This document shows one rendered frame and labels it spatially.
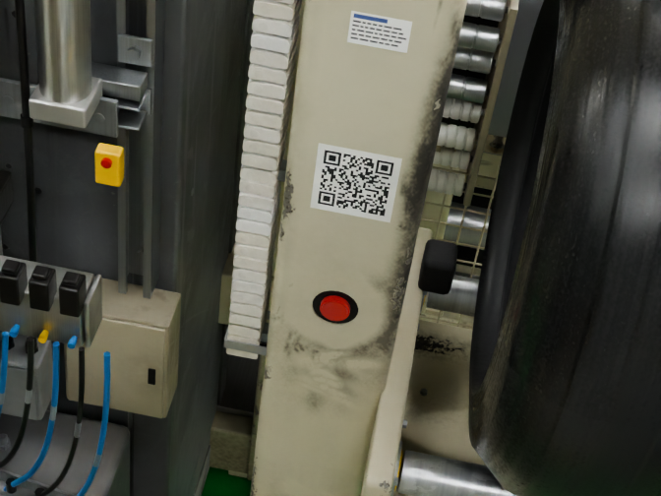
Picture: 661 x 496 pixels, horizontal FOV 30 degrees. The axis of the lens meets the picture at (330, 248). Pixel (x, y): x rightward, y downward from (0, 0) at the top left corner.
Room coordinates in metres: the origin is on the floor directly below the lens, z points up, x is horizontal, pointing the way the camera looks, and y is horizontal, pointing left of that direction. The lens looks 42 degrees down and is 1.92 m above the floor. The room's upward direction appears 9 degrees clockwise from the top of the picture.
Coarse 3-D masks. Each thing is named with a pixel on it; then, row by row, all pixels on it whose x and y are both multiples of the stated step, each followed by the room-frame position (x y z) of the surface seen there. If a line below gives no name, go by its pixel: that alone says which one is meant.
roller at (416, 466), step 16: (400, 464) 0.80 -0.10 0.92; (416, 464) 0.80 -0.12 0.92; (432, 464) 0.80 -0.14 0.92; (448, 464) 0.81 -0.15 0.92; (464, 464) 0.81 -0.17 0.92; (400, 480) 0.79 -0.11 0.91; (416, 480) 0.79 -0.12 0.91; (432, 480) 0.79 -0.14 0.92; (448, 480) 0.79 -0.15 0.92; (464, 480) 0.79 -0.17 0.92; (480, 480) 0.79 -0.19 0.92; (496, 480) 0.79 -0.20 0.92
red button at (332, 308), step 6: (324, 300) 0.87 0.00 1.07; (330, 300) 0.86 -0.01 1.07; (336, 300) 0.86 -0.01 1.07; (342, 300) 0.87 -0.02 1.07; (324, 306) 0.86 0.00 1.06; (330, 306) 0.86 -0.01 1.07; (336, 306) 0.86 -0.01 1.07; (342, 306) 0.86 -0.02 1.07; (348, 306) 0.86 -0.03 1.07; (324, 312) 0.86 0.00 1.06; (330, 312) 0.86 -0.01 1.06; (336, 312) 0.86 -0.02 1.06; (342, 312) 0.86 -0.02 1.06; (348, 312) 0.86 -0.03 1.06; (330, 318) 0.86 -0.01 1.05; (336, 318) 0.86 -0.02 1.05; (342, 318) 0.86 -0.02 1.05
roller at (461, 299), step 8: (456, 280) 1.08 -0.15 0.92; (464, 280) 1.08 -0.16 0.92; (472, 280) 1.09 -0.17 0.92; (456, 288) 1.07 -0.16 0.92; (464, 288) 1.07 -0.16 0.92; (472, 288) 1.07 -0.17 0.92; (432, 296) 1.06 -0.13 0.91; (440, 296) 1.06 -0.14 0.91; (448, 296) 1.06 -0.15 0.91; (456, 296) 1.06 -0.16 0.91; (464, 296) 1.07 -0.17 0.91; (472, 296) 1.07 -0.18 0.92; (432, 304) 1.06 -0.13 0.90; (440, 304) 1.06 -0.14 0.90; (448, 304) 1.06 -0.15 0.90; (456, 304) 1.06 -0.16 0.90; (464, 304) 1.06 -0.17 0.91; (472, 304) 1.06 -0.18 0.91; (456, 312) 1.06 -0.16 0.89; (464, 312) 1.06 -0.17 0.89; (472, 312) 1.06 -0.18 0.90
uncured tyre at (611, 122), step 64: (576, 0) 0.90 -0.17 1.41; (640, 0) 0.85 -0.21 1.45; (576, 64) 0.83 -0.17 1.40; (640, 64) 0.80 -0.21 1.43; (512, 128) 1.13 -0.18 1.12; (576, 128) 0.78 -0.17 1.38; (640, 128) 0.76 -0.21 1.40; (512, 192) 1.10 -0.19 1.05; (576, 192) 0.74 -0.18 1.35; (640, 192) 0.72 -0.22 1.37; (512, 256) 1.08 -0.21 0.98; (576, 256) 0.70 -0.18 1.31; (640, 256) 0.69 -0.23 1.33; (512, 320) 0.72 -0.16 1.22; (576, 320) 0.68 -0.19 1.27; (640, 320) 0.67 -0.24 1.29; (512, 384) 0.69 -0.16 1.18; (576, 384) 0.66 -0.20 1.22; (640, 384) 0.65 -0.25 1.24; (512, 448) 0.68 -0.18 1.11; (576, 448) 0.65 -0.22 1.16; (640, 448) 0.65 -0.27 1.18
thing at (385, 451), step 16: (416, 240) 1.11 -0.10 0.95; (416, 256) 1.08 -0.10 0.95; (416, 272) 1.06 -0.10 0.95; (416, 288) 1.03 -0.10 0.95; (416, 304) 1.00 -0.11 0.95; (400, 320) 0.98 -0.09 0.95; (416, 320) 0.98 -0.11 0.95; (400, 336) 0.95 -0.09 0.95; (400, 352) 0.93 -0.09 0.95; (400, 368) 0.90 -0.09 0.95; (400, 384) 0.88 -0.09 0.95; (384, 400) 0.86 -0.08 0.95; (400, 400) 0.86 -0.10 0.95; (384, 416) 0.83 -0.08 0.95; (400, 416) 0.84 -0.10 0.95; (384, 432) 0.81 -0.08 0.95; (400, 432) 0.82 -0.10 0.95; (384, 448) 0.79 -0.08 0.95; (400, 448) 0.81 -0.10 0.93; (368, 464) 0.77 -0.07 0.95; (384, 464) 0.77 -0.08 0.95; (368, 480) 0.75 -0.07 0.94; (384, 480) 0.75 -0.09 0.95
